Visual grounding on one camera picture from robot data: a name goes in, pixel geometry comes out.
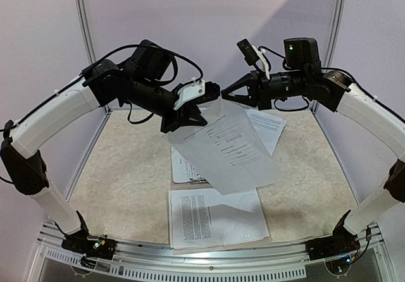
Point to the left aluminium frame post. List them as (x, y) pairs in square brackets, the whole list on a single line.
[(91, 56)]

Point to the perforated metal strip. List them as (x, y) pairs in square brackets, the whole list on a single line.
[(61, 266)]

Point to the aluminium front rail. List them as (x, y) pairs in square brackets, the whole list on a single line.
[(277, 252)]

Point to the translucent brown folder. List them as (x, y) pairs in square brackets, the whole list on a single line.
[(218, 231)]

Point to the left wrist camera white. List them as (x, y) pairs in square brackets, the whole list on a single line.
[(196, 92)]

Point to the stack of printed papers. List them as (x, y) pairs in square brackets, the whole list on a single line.
[(268, 127)]

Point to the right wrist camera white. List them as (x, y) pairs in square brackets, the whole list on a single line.
[(255, 57)]

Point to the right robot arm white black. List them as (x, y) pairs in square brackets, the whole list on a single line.
[(336, 90)]

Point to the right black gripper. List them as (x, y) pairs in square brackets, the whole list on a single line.
[(262, 90)]

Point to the aluminium frame post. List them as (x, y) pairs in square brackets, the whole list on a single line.
[(91, 56), (334, 32)]

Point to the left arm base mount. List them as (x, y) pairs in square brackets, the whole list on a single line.
[(98, 246)]

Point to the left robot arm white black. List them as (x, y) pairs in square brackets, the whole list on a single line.
[(137, 80)]

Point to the right aluminium frame post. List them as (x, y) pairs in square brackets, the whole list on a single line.
[(334, 32)]

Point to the printed paper sheet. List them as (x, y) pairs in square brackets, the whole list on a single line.
[(218, 218), (227, 151), (183, 171)]

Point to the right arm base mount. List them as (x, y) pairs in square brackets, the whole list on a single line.
[(340, 242)]

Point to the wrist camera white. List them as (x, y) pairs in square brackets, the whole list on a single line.
[(255, 57), (196, 92)]

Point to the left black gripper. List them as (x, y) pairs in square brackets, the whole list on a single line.
[(188, 116)]

